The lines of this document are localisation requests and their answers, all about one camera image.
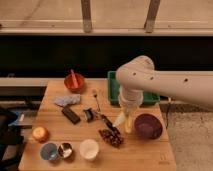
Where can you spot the brown grape bunch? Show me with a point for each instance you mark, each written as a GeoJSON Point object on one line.
{"type": "Point", "coordinates": [111, 138]}

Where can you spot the white cup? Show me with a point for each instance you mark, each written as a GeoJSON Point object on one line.
{"type": "Point", "coordinates": [89, 149]}

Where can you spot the silver fork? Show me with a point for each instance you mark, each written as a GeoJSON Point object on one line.
{"type": "Point", "coordinates": [95, 96]}

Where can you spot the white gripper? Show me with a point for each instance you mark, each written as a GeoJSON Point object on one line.
{"type": "Point", "coordinates": [130, 100]}

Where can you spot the dark handled knife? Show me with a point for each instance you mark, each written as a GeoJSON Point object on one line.
{"type": "Point", "coordinates": [107, 122]}

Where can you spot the red spatula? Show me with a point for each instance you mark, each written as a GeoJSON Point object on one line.
{"type": "Point", "coordinates": [74, 79]}

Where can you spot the green plastic bin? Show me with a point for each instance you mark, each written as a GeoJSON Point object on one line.
{"type": "Point", "coordinates": [113, 92]}

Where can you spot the silver metal cup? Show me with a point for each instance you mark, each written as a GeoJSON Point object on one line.
{"type": "Point", "coordinates": [65, 150]}

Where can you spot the black binder clip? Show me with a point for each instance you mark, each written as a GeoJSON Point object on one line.
{"type": "Point", "coordinates": [89, 115]}

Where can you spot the purple bowl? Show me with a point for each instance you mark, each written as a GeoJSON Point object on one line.
{"type": "Point", "coordinates": [148, 126]}

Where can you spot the red apple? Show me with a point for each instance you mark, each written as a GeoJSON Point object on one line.
{"type": "Point", "coordinates": [40, 134]}

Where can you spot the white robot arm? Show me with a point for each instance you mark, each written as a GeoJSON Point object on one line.
{"type": "Point", "coordinates": [139, 75]}

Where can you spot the red bowl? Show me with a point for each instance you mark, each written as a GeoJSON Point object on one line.
{"type": "Point", "coordinates": [69, 83]}

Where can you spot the black rectangular block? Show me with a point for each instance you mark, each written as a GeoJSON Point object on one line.
{"type": "Point", "coordinates": [71, 115]}

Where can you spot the blue crumpled cloth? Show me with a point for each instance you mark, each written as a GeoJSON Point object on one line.
{"type": "Point", "coordinates": [67, 100]}

